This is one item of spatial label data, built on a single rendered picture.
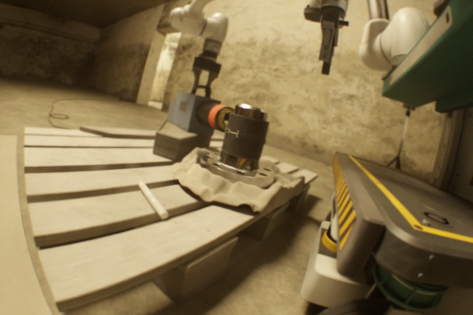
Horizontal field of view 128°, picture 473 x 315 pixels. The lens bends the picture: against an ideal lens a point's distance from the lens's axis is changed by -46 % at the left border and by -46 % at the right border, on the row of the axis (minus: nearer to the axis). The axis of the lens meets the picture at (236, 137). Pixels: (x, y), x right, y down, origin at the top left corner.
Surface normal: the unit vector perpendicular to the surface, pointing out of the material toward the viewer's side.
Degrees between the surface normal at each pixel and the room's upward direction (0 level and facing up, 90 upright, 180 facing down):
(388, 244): 90
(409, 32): 88
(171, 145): 90
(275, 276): 0
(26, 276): 0
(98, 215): 0
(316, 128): 90
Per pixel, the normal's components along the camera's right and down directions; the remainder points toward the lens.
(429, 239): 0.24, -0.96
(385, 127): -0.54, -0.03
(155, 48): 0.81, 0.26
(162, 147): -0.15, 0.08
